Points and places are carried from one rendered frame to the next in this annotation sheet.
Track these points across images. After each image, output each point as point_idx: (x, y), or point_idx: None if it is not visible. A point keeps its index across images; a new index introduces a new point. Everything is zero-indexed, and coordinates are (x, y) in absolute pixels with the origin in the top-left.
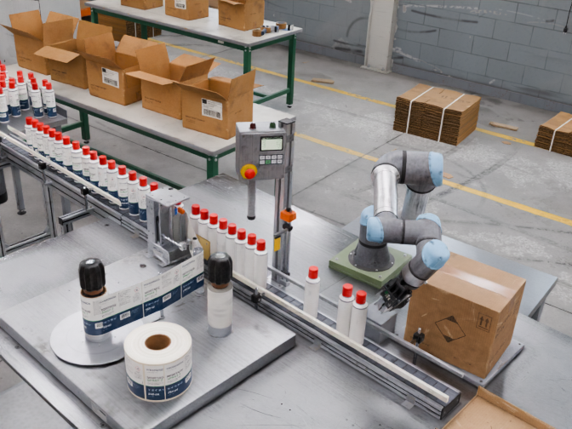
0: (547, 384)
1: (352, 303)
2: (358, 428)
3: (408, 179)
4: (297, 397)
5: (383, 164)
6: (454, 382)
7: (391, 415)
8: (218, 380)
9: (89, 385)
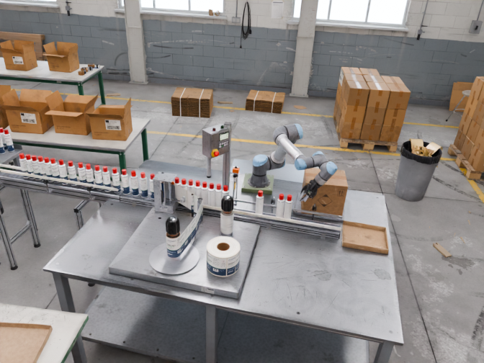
0: (361, 211)
1: (286, 202)
2: (314, 253)
3: (289, 138)
4: (280, 251)
5: (281, 134)
6: (330, 222)
7: (320, 244)
8: (248, 256)
9: (194, 280)
